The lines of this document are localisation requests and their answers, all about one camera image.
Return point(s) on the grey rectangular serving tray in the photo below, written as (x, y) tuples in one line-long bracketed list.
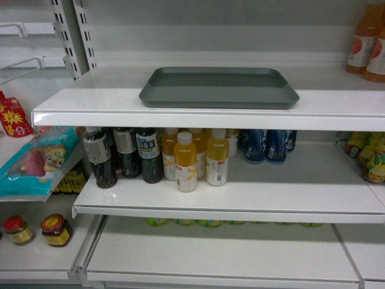
[(218, 87)]

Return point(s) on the yellow juice bottle front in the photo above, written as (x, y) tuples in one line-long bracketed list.
[(185, 158)]

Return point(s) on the yellow juice bottle back left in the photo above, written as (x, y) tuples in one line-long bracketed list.
[(169, 140)]

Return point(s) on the pale yellow juice bottle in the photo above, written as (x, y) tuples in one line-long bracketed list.
[(217, 158)]

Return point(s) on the dark tea bottle right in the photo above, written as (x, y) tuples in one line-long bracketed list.
[(150, 153)]

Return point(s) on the blue drink bottle left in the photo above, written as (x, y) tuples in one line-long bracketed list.
[(256, 146)]

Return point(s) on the dark tea bottle middle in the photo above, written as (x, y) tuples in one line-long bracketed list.
[(126, 144)]

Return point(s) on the white upper store shelf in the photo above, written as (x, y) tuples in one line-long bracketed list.
[(331, 99)]

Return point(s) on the white store shelf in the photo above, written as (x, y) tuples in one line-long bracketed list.
[(130, 252), (331, 99), (317, 183)]

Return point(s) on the white bottom store shelf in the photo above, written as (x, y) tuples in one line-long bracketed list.
[(130, 252)]

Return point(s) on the white middle store shelf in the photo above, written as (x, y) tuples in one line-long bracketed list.
[(317, 183)]

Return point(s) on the red lid sauce jar right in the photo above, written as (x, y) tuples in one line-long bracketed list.
[(56, 230)]

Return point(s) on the red lid sauce jar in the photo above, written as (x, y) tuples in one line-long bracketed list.
[(18, 230), (56, 230)]

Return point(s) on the teal snack bag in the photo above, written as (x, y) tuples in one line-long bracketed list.
[(39, 166)]

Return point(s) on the white slotted shelf upright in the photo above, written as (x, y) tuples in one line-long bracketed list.
[(72, 28)]

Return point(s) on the yellow lemon tea bottles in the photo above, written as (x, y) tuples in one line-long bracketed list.
[(368, 150)]

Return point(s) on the red snack pouch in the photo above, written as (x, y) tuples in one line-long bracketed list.
[(13, 118)]

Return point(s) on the red lid sauce jar left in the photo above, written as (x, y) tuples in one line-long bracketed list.
[(18, 230)]

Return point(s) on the orange juice bottle right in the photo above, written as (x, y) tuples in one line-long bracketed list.
[(375, 69)]

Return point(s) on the orange juice bottle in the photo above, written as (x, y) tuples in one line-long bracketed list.
[(365, 35), (375, 69)]

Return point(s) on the orange juice bottle left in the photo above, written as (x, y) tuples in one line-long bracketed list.
[(365, 35)]

